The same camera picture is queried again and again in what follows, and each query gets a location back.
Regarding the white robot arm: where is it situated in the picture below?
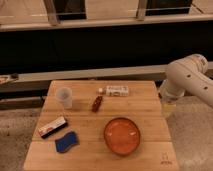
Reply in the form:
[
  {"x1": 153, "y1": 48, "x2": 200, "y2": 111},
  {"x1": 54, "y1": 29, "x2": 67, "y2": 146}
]
[{"x1": 159, "y1": 54, "x2": 213, "y2": 118}]

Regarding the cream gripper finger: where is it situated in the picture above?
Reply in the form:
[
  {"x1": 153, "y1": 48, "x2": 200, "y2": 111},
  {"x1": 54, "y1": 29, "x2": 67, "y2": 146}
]
[{"x1": 162, "y1": 103, "x2": 176, "y2": 118}]

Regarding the blue sponge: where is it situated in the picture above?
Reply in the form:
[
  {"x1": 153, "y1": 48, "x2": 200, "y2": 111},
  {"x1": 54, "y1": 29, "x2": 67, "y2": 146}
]
[{"x1": 55, "y1": 131, "x2": 79, "y2": 153}]

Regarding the orange plastic bowl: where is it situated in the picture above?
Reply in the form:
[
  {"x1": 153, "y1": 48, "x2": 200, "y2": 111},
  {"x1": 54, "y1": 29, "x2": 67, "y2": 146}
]
[{"x1": 103, "y1": 117, "x2": 141, "y2": 156}]

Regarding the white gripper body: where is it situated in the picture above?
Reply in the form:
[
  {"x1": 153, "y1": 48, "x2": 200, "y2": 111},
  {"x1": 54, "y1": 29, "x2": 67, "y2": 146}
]
[{"x1": 159, "y1": 80, "x2": 184, "y2": 104}]

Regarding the translucent plastic cup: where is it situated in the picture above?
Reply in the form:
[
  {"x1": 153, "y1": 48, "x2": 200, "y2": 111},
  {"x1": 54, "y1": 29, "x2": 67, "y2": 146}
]
[{"x1": 55, "y1": 87, "x2": 72, "y2": 109}]

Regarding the black red white box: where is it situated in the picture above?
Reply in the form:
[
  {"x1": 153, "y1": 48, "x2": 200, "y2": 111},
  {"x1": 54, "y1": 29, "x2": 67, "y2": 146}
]
[{"x1": 38, "y1": 116, "x2": 67, "y2": 138}]

